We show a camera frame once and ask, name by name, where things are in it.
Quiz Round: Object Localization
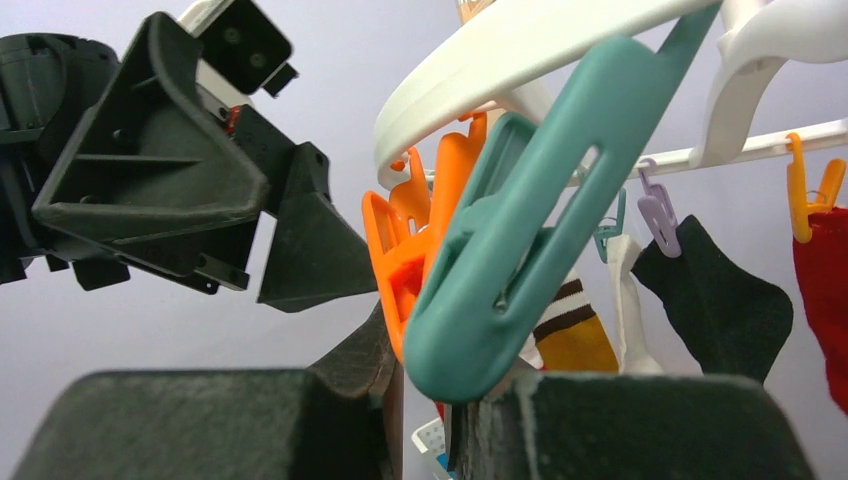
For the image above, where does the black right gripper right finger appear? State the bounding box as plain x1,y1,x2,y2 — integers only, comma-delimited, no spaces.
448,371,814,479

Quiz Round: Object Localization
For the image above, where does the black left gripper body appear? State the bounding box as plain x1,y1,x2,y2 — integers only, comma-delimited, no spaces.
1,33,119,283

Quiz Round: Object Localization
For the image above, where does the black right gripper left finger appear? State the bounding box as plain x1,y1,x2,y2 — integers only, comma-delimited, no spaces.
13,307,403,479

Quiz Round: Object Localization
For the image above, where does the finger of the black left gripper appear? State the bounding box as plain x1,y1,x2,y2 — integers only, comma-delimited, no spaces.
257,142,377,313
32,12,269,294

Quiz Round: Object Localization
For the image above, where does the mustard yellow striped sock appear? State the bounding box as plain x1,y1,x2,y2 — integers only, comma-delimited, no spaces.
519,270,619,372

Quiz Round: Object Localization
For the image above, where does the white sock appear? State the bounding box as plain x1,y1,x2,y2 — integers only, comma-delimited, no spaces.
607,234,664,375

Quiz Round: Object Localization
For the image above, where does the teal clothes peg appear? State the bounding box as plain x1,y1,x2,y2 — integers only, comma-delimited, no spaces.
403,2,720,404

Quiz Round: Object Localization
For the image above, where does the white round clip hanger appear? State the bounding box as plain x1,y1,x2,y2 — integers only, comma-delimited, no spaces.
373,1,847,189

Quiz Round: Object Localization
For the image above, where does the orange clothes peg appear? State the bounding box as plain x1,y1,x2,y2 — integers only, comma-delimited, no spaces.
362,113,487,361

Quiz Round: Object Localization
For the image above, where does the white plastic laundry basket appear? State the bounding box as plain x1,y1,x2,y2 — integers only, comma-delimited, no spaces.
411,418,456,480

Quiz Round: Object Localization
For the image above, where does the black hanging sock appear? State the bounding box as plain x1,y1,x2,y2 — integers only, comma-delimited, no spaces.
632,215,794,383

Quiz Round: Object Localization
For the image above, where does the red hanging sock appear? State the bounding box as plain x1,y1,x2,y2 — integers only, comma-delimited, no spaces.
793,207,847,412

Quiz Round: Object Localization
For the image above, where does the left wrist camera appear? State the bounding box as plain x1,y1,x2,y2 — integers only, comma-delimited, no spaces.
178,0,299,115

